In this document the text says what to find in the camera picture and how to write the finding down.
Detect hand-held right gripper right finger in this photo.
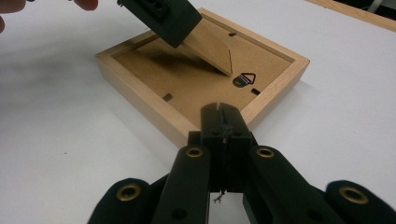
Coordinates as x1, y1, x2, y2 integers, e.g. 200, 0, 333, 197
219, 104, 259, 193

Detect grey metal bar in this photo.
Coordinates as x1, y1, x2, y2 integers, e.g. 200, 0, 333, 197
367, 0, 385, 13

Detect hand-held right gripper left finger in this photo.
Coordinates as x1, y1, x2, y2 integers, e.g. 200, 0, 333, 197
188, 102, 226, 193

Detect wooden picture frame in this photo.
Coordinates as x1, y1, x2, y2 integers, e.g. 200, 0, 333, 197
94, 7, 311, 149

